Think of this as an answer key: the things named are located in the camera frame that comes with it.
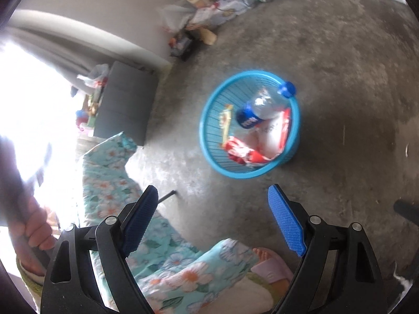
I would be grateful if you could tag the floral quilted blanket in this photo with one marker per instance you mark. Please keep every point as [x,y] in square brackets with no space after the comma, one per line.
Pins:
[108,183]

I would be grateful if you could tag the grey curtain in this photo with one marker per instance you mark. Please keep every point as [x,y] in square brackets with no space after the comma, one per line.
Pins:
[68,59]

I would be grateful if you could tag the white bag with red contents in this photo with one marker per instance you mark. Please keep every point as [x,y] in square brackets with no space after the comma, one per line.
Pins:
[96,73]

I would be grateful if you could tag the pink slipper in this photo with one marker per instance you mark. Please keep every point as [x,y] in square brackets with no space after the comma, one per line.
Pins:
[275,270]

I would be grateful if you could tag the white patterned box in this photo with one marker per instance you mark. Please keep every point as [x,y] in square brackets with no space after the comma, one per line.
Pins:
[209,14]

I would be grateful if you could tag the grey cabinet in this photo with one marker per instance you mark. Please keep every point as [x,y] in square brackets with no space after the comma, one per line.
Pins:
[127,101]

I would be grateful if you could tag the black metal leg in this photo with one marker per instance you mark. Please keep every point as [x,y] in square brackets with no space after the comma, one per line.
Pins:
[167,197]

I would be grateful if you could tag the person's left hand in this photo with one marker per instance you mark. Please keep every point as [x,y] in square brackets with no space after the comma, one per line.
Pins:
[36,232]

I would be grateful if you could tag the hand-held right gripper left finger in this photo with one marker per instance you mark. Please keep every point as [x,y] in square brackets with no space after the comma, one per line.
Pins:
[140,222]

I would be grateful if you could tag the clear bottle with blue cap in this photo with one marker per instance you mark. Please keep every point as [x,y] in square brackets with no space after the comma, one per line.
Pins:
[265,104]

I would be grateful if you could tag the red wrapper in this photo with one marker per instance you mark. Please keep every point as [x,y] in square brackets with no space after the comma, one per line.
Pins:
[239,148]

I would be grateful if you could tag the person's foot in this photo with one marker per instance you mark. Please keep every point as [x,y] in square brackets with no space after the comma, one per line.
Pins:
[262,254]

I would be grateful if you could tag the pile of small boxes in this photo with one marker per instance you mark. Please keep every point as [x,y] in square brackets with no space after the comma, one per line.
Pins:
[95,104]

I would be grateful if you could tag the blue plastic mesh basket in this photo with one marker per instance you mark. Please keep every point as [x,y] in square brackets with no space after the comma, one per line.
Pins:
[212,157]

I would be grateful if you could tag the red snack bag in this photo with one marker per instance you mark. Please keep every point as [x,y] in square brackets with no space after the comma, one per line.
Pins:
[273,134]

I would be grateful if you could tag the yellow snack packet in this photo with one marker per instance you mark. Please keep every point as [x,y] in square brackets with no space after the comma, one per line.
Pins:
[226,121]

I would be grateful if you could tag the black box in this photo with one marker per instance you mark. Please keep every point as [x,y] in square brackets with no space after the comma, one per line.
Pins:
[183,47]

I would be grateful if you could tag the white plastic bag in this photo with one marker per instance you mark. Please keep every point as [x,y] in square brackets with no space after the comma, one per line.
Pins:
[173,18]

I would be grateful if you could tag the tan insole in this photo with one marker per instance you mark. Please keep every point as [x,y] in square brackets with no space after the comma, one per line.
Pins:
[208,36]

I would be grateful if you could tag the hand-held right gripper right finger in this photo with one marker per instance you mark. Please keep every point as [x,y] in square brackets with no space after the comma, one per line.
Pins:
[288,222]

